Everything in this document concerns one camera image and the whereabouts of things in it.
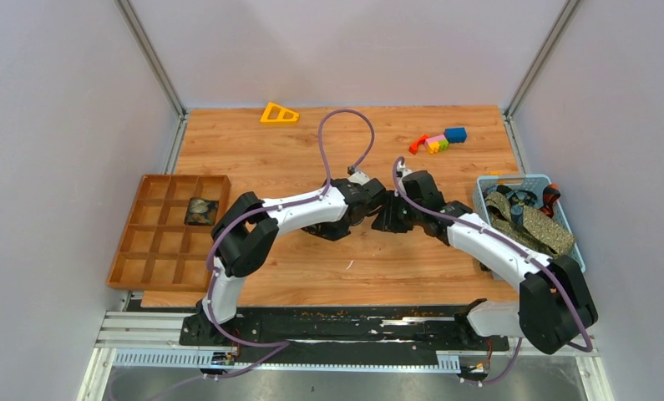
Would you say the light blue plastic basket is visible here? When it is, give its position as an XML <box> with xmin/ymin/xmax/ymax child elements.
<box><xmin>472</xmin><ymin>174</ymin><xmax>585</xmax><ymax>271</ymax></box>

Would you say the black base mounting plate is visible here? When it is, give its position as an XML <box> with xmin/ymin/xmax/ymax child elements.
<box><xmin>179</xmin><ymin>304</ymin><xmax>510</xmax><ymax>368</ymax></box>

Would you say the yellow triangular plastic piece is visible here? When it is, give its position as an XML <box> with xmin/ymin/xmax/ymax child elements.
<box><xmin>259</xmin><ymin>102</ymin><xmax>300</xmax><ymax>125</ymax></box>

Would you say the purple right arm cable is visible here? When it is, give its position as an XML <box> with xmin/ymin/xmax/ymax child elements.
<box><xmin>392</xmin><ymin>156</ymin><xmax>595</xmax><ymax>388</ymax></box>

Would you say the aluminium frame rail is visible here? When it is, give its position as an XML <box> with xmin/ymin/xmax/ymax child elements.
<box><xmin>90</xmin><ymin>311</ymin><xmax>601</xmax><ymax>374</ymax></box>

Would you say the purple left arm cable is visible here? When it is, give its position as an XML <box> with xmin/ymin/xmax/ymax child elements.
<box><xmin>205</xmin><ymin>109</ymin><xmax>377</xmax><ymax>380</ymax></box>

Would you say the blue and red tie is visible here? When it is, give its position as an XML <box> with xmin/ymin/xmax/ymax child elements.
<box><xmin>496</xmin><ymin>184</ymin><xmax>561</xmax><ymax>221</ymax></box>

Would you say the orange wooden compartment tray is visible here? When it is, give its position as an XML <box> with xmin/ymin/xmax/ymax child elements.
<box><xmin>106</xmin><ymin>175</ymin><xmax>231</xmax><ymax>292</ymax></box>

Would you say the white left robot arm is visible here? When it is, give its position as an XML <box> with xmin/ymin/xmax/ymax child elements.
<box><xmin>200</xmin><ymin>173</ymin><xmax>387</xmax><ymax>345</ymax></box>

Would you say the colourful toy block assembly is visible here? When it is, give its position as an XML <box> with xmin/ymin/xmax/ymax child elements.
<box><xmin>408</xmin><ymin>127</ymin><xmax>468</xmax><ymax>155</ymax></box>

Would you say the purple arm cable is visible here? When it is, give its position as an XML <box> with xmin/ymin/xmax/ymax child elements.
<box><xmin>205</xmin><ymin>109</ymin><xmax>377</xmax><ymax>380</ymax></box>
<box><xmin>392</xmin><ymin>156</ymin><xmax>595</xmax><ymax>388</ymax></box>

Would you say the olive green patterned tie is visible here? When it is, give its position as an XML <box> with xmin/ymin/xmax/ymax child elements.
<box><xmin>484</xmin><ymin>190</ymin><xmax>576</xmax><ymax>257</ymax></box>

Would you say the rolled dark patterned tie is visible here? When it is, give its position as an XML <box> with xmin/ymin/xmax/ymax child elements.
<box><xmin>184</xmin><ymin>197</ymin><xmax>219</xmax><ymax>226</ymax></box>

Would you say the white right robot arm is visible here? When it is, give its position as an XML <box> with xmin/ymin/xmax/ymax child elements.
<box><xmin>379</xmin><ymin>166</ymin><xmax>598</xmax><ymax>354</ymax></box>

